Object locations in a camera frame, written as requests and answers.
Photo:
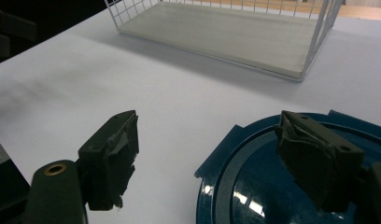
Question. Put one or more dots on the teal blue plate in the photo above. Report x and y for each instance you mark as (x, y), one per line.
(251, 183)

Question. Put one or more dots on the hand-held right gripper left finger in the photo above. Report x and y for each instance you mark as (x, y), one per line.
(107, 161)

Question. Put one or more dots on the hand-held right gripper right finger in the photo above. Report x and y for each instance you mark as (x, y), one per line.
(316, 161)

